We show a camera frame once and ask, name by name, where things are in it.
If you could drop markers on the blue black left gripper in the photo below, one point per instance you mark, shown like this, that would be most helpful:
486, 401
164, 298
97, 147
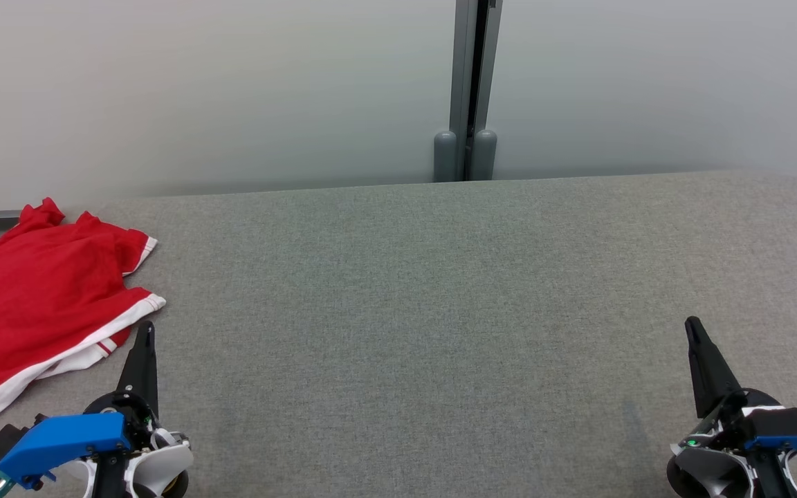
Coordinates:
59, 439

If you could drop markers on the grey partition post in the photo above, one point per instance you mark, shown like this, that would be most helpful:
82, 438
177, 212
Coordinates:
463, 69

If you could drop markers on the grey cylindrical post foot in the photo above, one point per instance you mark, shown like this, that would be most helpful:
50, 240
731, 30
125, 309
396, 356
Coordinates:
486, 155
444, 155

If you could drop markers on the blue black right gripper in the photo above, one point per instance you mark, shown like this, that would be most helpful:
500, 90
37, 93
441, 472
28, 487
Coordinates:
793, 425

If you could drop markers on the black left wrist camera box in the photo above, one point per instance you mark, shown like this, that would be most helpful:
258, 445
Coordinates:
1, 443

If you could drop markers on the grey fabric work surface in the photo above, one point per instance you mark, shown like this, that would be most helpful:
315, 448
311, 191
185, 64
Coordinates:
405, 311

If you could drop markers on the red shorts with white band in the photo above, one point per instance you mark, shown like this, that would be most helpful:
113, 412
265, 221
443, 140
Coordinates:
25, 297

